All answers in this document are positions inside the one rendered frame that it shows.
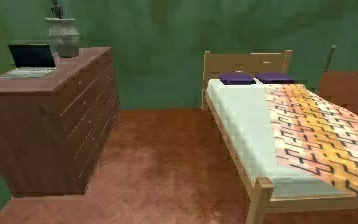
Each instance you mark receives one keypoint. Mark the light wooden bed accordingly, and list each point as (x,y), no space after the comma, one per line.
(243,123)

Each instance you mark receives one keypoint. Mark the purple pillow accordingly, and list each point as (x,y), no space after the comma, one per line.
(236,78)
(274,78)

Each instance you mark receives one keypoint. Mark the grey stone plant pot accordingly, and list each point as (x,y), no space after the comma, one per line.
(64,36)

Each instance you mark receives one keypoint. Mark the brown wooden chest of drawers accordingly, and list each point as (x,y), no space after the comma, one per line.
(37,133)

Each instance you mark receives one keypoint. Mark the orange patterned blanket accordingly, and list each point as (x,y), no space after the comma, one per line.
(323,130)

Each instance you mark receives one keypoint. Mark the silver laptop with black screen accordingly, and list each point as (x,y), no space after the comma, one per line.
(32,58)

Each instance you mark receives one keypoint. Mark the dark small house plant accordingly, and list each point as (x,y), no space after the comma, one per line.
(56,10)

